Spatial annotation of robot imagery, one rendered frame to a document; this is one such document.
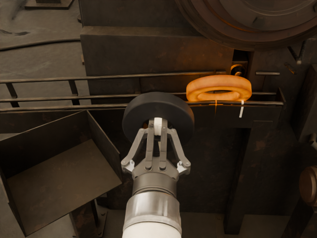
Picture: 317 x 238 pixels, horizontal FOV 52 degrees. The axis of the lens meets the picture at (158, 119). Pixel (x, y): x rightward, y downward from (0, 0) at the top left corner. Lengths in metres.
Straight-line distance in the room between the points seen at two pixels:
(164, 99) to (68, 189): 0.39
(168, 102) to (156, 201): 0.22
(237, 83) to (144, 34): 0.30
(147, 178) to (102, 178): 0.37
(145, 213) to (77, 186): 0.42
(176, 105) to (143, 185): 0.19
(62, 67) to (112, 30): 1.62
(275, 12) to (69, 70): 1.97
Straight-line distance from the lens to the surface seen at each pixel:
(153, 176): 0.54
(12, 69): 2.69
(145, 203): 0.50
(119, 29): 0.99
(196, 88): 0.88
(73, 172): 0.93
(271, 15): 0.76
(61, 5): 3.65
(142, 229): 0.48
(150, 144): 0.62
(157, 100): 0.63
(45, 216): 0.87
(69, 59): 2.67
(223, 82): 0.86
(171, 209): 0.51
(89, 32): 0.99
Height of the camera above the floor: 1.28
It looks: 40 degrees down
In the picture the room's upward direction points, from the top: straight up
